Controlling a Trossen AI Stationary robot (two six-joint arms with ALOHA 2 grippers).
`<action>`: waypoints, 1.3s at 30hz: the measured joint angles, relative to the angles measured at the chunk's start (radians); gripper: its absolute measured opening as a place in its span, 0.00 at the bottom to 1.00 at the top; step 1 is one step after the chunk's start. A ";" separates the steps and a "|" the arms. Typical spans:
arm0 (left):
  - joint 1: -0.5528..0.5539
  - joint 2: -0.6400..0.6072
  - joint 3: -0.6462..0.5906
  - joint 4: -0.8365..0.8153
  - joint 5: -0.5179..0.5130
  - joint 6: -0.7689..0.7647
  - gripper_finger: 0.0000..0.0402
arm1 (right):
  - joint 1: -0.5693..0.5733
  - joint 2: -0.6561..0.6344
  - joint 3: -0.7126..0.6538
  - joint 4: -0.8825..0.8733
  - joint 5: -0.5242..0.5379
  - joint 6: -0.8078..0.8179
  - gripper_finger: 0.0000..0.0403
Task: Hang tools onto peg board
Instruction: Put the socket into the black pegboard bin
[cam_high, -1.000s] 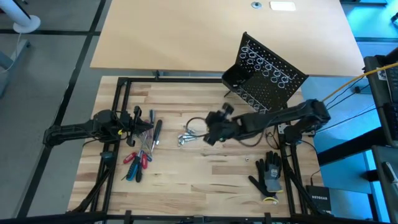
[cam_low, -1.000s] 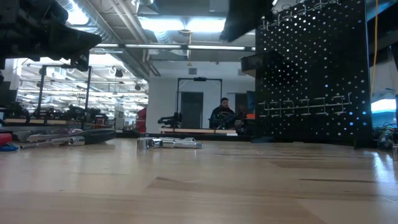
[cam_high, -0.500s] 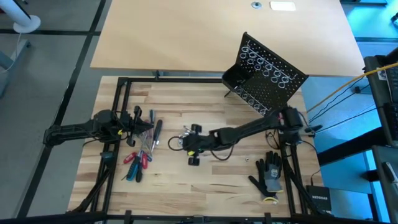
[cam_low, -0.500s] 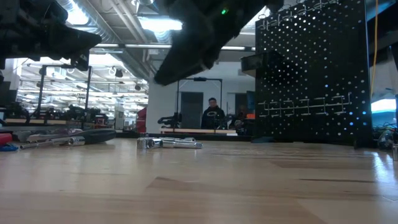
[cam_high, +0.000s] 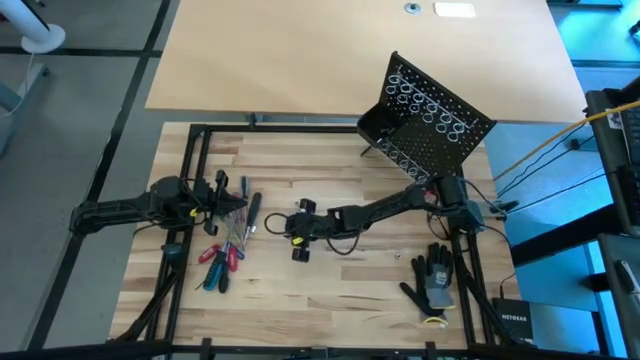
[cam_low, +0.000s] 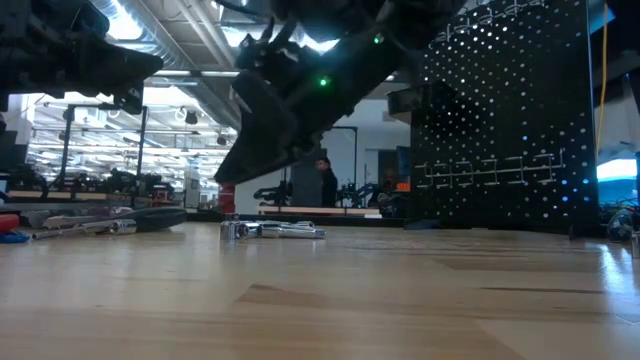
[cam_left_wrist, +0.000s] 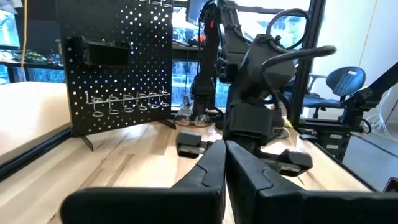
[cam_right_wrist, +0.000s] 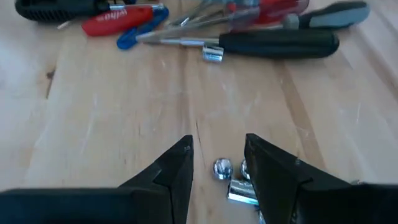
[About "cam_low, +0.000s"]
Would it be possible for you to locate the chrome wire ring rack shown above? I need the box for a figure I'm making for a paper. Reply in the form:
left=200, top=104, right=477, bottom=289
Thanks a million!
left=432, top=0, right=546, bottom=44

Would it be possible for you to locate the chrome wire hook rack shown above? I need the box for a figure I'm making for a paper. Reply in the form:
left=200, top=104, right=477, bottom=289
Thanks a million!
left=414, top=148, right=568, bottom=189

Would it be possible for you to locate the red cabinet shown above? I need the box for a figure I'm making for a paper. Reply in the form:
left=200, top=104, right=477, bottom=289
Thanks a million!
left=218, top=182, right=237, bottom=215

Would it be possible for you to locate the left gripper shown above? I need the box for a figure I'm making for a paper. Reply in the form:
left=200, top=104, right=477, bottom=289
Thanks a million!
left=19, top=0, right=165, bottom=117

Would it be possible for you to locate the background wooden table top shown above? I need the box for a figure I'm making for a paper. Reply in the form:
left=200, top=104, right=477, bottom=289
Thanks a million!
left=256, top=204, right=384, bottom=218

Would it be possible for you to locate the long chrome socket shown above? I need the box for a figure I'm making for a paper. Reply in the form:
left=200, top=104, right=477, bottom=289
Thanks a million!
left=258, top=221, right=328, bottom=240

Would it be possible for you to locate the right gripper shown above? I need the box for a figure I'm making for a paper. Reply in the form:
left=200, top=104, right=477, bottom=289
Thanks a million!
left=213, top=0, right=402, bottom=186

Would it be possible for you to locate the black gantry frame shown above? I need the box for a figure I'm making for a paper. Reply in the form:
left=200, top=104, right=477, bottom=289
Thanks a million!
left=59, top=102, right=150, bottom=206
left=324, top=124, right=359, bottom=209

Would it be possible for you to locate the long ceiling light bar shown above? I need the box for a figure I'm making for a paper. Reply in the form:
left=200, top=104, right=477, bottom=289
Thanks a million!
left=149, top=69, right=242, bottom=79

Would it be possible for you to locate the black metal pegboard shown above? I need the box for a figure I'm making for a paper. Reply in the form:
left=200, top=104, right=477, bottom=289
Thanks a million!
left=403, top=0, right=606, bottom=239

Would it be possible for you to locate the person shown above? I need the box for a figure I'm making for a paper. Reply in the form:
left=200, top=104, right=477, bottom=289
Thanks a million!
left=313, top=156, right=340, bottom=209

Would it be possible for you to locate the blue black handle screwdriver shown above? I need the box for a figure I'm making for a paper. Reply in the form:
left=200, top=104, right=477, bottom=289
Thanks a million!
left=0, top=230, right=32, bottom=245

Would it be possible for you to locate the silver ventilation duct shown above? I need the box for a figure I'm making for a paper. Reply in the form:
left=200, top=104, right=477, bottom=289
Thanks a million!
left=89, top=0, right=241, bottom=126

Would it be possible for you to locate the black aluminium table frame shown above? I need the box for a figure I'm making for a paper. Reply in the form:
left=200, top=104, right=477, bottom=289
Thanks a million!
left=185, top=211, right=409, bottom=229

